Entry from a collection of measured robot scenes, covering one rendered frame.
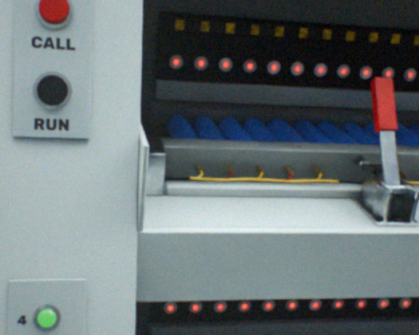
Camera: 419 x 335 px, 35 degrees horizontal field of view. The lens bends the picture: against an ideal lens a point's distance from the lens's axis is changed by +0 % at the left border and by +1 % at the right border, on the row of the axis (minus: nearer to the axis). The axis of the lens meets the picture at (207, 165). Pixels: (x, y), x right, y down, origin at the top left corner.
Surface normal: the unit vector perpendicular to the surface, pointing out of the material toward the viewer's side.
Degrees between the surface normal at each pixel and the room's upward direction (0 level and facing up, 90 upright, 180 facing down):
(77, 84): 90
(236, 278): 110
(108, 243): 90
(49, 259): 90
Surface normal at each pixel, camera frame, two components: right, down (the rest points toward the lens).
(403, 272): 0.19, 0.35
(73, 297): 0.22, 0.00
